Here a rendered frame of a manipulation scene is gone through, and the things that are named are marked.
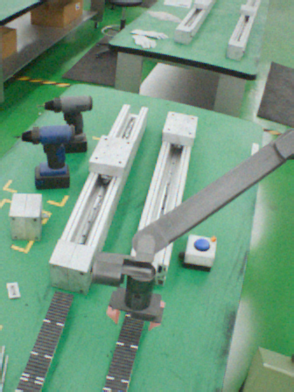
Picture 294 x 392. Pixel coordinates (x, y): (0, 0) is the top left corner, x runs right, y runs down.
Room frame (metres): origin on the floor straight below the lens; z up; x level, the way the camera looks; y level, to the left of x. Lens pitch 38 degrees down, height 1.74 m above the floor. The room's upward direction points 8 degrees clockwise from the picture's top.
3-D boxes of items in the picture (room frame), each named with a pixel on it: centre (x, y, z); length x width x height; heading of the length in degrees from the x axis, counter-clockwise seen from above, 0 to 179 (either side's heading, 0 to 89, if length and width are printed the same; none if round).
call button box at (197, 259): (0.95, -0.16, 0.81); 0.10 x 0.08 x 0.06; 85
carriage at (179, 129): (1.49, -0.09, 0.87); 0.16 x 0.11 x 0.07; 175
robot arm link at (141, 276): (0.65, -0.01, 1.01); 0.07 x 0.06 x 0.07; 88
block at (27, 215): (0.98, 0.32, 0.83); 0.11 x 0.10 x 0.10; 100
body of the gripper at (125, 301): (0.65, -0.01, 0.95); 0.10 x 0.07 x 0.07; 86
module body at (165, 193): (1.24, -0.07, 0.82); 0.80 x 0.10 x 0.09; 175
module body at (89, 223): (1.26, 0.12, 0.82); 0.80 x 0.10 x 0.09; 175
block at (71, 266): (0.81, 0.15, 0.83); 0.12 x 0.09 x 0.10; 85
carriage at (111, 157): (1.26, 0.12, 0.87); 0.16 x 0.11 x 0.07; 175
